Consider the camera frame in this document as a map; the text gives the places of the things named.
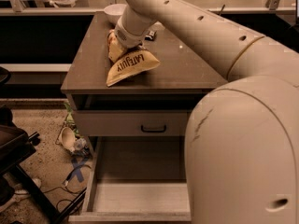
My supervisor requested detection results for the black drawer handle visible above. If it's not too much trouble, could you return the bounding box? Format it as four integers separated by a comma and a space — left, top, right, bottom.
140, 125, 167, 133

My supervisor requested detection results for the white shoe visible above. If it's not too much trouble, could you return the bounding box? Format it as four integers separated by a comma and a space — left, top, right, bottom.
0, 176, 30, 213

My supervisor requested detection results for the black snack bar wrapper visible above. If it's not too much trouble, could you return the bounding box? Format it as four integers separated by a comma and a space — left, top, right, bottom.
145, 30, 156, 41

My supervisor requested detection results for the grey drawer cabinet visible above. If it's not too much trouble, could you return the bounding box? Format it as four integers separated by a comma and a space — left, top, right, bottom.
60, 10, 230, 224

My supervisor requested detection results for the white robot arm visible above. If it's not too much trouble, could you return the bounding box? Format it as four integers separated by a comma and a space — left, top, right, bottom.
116, 0, 299, 224

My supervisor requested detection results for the black office chair left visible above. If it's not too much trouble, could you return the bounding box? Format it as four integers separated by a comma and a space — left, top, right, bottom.
0, 66, 88, 224

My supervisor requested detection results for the grey top drawer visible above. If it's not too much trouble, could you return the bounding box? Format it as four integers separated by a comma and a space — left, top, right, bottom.
73, 93, 201, 137

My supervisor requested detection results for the brown yellow chip bag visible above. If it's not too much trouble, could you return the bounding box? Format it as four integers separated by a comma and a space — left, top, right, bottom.
107, 30, 160, 87

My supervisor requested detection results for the white bowl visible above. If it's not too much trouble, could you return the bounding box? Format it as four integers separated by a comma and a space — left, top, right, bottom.
104, 4, 126, 25

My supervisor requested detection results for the grey open middle drawer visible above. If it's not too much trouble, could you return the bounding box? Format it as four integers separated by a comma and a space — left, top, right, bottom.
69, 137, 191, 224

